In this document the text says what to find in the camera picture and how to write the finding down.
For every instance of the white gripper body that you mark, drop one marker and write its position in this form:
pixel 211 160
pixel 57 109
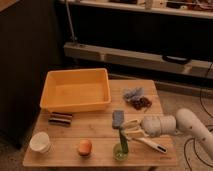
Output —
pixel 154 126

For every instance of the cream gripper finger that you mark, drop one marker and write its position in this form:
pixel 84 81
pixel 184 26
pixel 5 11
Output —
pixel 129 135
pixel 131 124

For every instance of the green pepper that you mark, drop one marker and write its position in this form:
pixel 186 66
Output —
pixel 123 142

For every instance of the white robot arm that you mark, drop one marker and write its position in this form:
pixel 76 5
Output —
pixel 184 121

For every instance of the green plastic cup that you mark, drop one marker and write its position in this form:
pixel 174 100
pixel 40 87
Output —
pixel 118 154

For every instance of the blue sponge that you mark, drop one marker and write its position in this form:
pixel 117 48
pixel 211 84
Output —
pixel 118 118

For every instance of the brown grape bunch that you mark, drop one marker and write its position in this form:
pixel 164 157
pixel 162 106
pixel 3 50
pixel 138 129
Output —
pixel 141 102

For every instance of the grey blue cloth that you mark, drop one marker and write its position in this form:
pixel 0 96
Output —
pixel 135 93

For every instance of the orange round fruit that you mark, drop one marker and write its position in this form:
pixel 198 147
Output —
pixel 85 147

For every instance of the wooden shelf beam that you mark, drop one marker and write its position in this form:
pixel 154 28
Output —
pixel 137 59

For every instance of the orange plastic bin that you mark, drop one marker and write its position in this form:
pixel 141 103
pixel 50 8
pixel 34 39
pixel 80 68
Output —
pixel 77 90

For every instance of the dark chocolate bar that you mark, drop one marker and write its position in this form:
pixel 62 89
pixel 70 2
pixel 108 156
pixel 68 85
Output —
pixel 60 119

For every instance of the metal pole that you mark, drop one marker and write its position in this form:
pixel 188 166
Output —
pixel 73 37

